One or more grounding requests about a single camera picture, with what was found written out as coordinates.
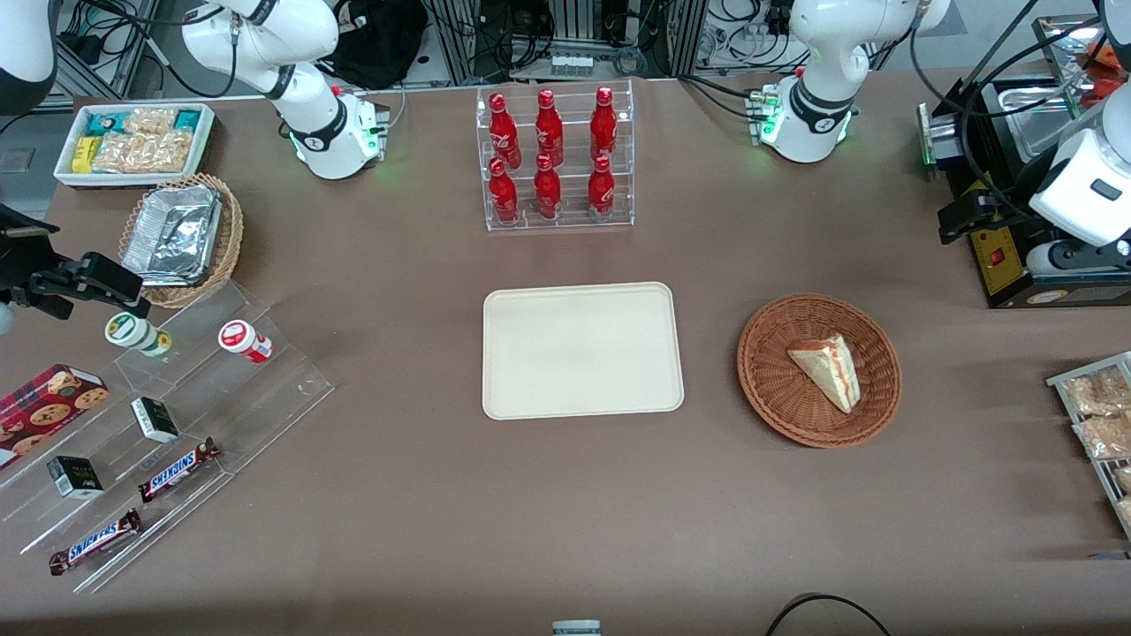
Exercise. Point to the small clear cracker bag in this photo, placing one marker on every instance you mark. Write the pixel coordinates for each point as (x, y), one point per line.
(150, 122)

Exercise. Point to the light wicker basket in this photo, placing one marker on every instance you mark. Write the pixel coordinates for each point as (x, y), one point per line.
(231, 230)

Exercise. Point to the white grey table-edge device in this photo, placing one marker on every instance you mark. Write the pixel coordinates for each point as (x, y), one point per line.
(576, 628)

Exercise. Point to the aluminium frame rack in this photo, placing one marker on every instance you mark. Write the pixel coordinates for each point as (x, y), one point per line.
(671, 35)

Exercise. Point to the Snickers bar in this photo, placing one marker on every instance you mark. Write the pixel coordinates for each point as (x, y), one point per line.
(93, 542)
(177, 470)

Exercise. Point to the black countertop food warmer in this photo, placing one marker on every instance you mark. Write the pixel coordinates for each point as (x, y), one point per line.
(994, 265)

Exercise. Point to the white rectangular snack bin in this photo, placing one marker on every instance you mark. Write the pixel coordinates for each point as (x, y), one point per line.
(64, 168)

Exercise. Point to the red lidded cup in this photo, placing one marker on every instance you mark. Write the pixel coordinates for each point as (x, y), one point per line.
(240, 338)

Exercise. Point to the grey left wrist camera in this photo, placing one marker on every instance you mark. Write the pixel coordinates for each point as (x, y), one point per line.
(1051, 258)

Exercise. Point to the beige serving tray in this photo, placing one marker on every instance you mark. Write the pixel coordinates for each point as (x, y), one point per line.
(579, 353)

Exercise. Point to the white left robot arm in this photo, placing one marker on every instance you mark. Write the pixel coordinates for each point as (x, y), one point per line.
(817, 53)

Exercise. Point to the green lidded cup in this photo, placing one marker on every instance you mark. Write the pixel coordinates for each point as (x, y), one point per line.
(132, 332)

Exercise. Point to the red cola bottle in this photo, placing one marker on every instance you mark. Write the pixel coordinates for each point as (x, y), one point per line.
(549, 131)
(504, 132)
(504, 196)
(547, 191)
(601, 191)
(603, 125)

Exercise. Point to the yellow snack packet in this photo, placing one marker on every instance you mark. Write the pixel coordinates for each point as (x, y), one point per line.
(84, 155)

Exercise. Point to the brown round wicker basket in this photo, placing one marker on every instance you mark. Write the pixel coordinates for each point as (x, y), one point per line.
(778, 389)

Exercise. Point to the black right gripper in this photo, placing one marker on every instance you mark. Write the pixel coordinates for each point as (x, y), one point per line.
(16, 263)

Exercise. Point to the clear bag of snacks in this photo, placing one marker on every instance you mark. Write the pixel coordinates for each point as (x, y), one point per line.
(1104, 437)
(1096, 393)
(1124, 479)
(1126, 512)

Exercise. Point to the steel pan with food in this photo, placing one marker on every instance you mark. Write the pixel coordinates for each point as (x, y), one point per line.
(1074, 53)

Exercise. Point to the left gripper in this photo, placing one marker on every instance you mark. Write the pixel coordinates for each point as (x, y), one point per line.
(1013, 200)

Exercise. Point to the red tartan cookie box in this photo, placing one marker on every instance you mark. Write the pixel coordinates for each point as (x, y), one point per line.
(44, 406)

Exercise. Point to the black bag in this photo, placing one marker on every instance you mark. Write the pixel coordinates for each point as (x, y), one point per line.
(380, 44)

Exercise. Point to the clear acrylic bottle rack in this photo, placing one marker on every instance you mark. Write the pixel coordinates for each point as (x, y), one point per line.
(574, 190)

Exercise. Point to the teal snack packet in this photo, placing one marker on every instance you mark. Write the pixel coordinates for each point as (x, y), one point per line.
(104, 124)
(187, 120)

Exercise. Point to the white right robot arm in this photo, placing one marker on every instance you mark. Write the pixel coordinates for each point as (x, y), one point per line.
(327, 132)

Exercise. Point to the white power strip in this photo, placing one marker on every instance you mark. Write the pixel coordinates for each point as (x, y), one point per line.
(571, 65)

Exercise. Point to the triangular sandwich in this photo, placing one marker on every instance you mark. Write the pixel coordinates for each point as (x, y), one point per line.
(831, 371)

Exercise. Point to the clear acrylic stepped display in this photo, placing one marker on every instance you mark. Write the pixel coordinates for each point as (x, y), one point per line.
(230, 397)

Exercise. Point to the aluminium foil tray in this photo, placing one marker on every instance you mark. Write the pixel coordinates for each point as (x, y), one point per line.
(172, 234)

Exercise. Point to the small black box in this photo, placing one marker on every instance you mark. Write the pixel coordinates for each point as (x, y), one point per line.
(155, 420)
(75, 477)

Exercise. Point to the large clear cracker bag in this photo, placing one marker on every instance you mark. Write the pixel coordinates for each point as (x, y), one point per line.
(141, 153)

